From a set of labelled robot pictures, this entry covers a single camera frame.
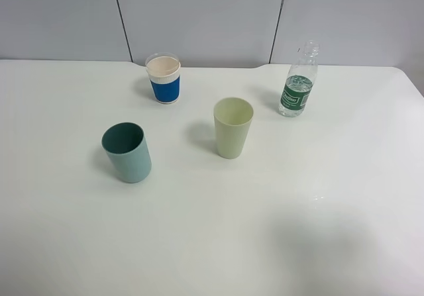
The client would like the blue sleeved paper cup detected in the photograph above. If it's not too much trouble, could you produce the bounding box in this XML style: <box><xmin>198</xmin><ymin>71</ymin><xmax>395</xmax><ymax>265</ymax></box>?
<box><xmin>145</xmin><ymin>53</ymin><xmax>181</xmax><ymax>104</ymax></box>

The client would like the clear green-label water bottle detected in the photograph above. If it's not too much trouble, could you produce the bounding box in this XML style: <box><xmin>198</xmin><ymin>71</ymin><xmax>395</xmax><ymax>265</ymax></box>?
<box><xmin>278</xmin><ymin>40</ymin><xmax>319</xmax><ymax>117</ymax></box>

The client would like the pale green plastic cup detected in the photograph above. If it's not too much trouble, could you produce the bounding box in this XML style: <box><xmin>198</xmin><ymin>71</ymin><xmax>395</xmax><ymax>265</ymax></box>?
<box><xmin>213</xmin><ymin>97</ymin><xmax>254</xmax><ymax>159</ymax></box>

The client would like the teal plastic cup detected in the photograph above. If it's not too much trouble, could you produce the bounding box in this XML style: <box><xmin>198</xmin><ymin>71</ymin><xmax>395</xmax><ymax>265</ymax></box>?
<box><xmin>101</xmin><ymin>123</ymin><xmax>152</xmax><ymax>183</ymax></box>

